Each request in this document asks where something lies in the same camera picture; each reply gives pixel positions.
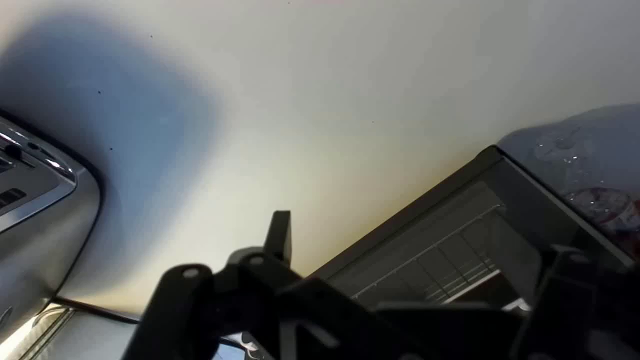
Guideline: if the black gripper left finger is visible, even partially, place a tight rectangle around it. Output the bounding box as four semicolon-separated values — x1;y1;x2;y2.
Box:
122;208;321;360

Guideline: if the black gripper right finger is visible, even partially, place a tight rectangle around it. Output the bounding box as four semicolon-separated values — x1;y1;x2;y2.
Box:
511;241;640;360

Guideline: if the black toaster oven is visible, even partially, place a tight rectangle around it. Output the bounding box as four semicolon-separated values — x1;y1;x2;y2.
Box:
308;143;638;316

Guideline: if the silver two-slot toaster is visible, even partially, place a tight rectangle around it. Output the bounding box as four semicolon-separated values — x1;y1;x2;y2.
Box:
0;107;103;341

